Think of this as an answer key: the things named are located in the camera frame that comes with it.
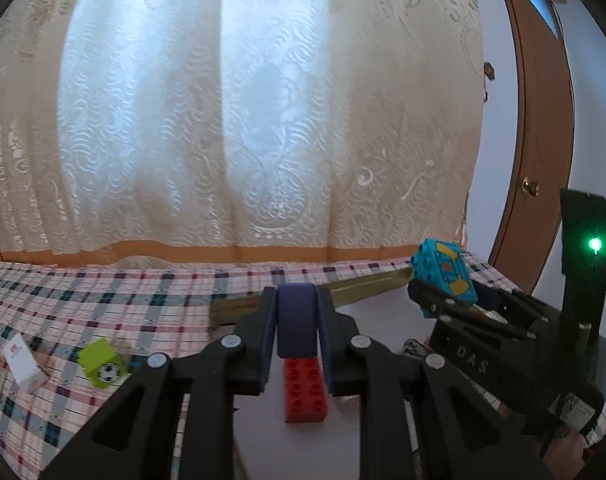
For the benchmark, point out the red toy block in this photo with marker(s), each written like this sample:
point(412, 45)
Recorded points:
point(305, 395)

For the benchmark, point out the white card box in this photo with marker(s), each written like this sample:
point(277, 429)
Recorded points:
point(23, 362)

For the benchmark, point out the person's right hand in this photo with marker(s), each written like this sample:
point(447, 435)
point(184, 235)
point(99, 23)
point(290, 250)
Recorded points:
point(565, 452)

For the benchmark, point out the cream patterned curtain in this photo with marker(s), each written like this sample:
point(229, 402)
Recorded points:
point(233, 110)

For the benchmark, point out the curtain tieback hook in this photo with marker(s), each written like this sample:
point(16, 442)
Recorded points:
point(489, 72)

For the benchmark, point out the cyan toy block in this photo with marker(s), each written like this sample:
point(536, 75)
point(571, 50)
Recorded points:
point(443, 270)

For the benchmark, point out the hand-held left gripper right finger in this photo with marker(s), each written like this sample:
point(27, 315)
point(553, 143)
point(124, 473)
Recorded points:
point(327, 345)

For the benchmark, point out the white paper liner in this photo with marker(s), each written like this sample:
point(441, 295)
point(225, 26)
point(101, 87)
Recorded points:
point(263, 435)

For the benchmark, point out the green block with football print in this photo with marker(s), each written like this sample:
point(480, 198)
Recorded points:
point(100, 360)

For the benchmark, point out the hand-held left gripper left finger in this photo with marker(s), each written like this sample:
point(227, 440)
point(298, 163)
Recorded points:
point(269, 340)

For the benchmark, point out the plaid tablecloth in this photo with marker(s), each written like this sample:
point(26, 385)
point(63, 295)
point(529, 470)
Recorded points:
point(108, 300)

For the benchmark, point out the brown wooden door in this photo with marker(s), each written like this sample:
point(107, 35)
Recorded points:
point(538, 110)

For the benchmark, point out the dark blue round block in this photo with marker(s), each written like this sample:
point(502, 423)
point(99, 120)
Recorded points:
point(296, 320)

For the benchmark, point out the brass door knob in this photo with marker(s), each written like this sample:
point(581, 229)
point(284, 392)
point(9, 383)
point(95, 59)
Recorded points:
point(529, 187)

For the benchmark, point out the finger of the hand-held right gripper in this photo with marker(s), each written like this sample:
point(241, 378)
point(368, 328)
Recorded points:
point(433, 302)
point(510, 302)

